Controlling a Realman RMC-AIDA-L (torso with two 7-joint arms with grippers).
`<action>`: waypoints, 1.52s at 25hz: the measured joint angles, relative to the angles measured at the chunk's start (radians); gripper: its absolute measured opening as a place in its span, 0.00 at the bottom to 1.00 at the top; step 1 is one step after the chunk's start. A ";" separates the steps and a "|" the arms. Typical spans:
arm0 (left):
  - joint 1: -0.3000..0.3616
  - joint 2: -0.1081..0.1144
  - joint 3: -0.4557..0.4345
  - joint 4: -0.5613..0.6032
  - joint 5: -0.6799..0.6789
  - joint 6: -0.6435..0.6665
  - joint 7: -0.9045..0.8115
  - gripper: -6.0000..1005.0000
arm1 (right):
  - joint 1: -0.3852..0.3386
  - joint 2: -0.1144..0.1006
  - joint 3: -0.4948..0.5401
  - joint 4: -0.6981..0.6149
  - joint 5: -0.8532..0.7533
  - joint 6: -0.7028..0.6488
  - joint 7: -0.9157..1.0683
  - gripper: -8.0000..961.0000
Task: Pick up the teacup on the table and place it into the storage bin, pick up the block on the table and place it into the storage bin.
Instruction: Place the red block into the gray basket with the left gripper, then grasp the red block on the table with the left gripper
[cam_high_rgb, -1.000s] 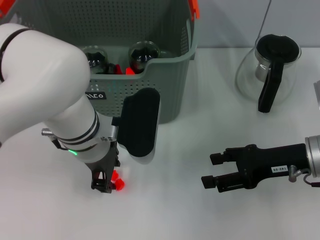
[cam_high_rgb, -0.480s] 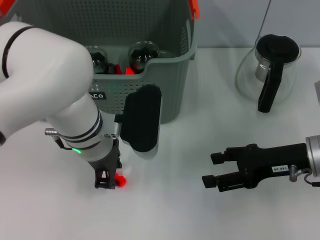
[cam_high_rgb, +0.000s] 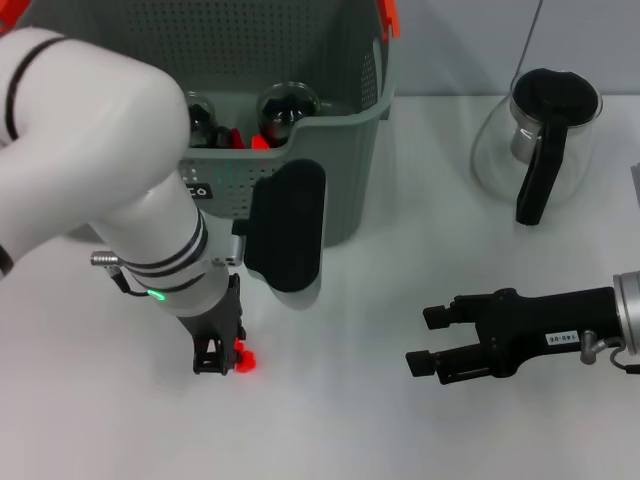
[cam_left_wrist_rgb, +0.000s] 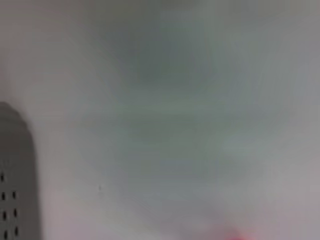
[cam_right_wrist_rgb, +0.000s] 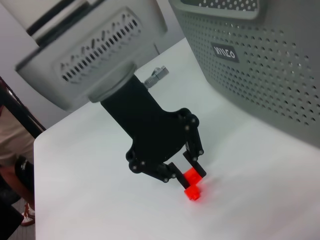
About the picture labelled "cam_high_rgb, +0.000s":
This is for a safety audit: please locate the grey-green perforated storage bin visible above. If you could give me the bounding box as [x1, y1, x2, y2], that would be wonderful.
[19, 0, 401, 249]

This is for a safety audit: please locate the grey left gripper cable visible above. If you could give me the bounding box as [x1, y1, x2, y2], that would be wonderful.
[107, 259, 152, 298]

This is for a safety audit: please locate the glass carafe with black handle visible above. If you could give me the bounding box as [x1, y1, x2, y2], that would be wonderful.
[469, 68, 605, 226]

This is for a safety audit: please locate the dark red building block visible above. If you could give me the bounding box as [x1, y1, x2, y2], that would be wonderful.
[214, 126, 248, 150]

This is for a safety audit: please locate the glass teacup with black handle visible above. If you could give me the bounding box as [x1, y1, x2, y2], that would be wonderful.
[185, 91, 221, 150]
[255, 81, 321, 148]

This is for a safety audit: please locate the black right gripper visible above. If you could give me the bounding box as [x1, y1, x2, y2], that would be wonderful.
[404, 286, 620, 386]

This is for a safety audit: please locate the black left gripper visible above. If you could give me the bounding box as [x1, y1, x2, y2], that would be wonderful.
[177, 272, 248, 377]

